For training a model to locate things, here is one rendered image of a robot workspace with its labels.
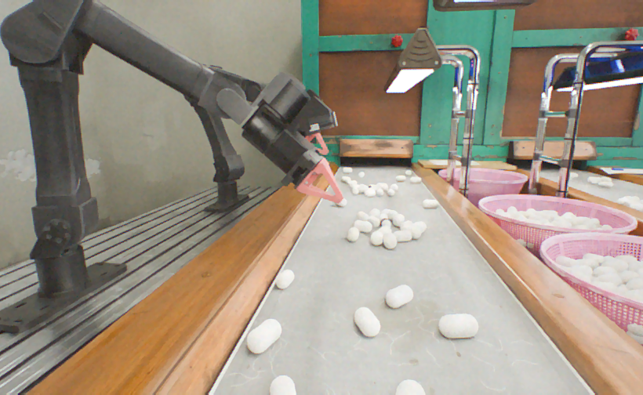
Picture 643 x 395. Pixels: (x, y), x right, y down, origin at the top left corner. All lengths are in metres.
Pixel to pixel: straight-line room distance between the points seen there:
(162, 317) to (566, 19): 1.60
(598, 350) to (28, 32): 0.71
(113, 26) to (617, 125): 1.66
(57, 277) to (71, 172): 0.16
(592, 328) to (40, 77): 0.71
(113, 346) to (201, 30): 2.37
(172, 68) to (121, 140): 2.37
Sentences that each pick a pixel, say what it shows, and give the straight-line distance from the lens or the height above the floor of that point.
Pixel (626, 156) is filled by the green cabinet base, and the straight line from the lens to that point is 1.78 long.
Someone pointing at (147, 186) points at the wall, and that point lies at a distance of 2.88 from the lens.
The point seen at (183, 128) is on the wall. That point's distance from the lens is 2.64.
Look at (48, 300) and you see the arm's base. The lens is 0.69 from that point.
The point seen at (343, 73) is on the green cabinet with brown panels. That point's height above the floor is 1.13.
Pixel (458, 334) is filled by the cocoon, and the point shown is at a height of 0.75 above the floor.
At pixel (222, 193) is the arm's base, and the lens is 1.15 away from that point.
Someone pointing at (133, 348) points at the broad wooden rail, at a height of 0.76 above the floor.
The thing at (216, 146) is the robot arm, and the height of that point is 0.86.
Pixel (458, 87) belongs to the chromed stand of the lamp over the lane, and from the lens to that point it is 1.08.
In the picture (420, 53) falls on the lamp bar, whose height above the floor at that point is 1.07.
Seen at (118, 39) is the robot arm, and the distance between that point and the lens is 0.61.
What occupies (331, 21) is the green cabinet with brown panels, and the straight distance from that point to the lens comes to 1.53.
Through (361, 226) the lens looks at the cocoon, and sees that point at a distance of 0.64.
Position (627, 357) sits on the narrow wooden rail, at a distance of 0.39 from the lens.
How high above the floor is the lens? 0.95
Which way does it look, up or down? 13 degrees down
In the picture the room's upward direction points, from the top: straight up
